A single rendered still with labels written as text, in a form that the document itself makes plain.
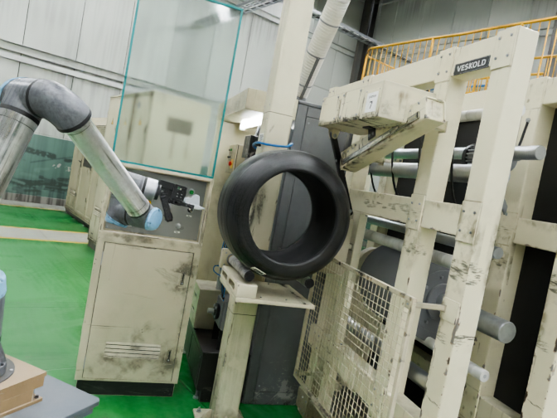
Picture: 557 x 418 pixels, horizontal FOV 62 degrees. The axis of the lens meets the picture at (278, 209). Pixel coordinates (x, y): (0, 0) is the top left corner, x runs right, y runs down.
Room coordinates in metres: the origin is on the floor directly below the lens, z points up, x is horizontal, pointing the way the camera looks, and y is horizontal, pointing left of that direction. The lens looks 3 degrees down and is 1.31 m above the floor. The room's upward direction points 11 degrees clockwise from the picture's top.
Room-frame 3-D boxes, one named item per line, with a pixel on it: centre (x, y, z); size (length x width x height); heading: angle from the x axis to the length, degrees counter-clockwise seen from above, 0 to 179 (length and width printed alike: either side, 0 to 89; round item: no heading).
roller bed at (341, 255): (2.51, -0.30, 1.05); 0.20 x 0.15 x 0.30; 18
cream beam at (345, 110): (2.16, -0.33, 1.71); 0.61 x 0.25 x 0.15; 18
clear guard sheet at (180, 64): (2.54, 0.65, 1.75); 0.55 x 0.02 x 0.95; 108
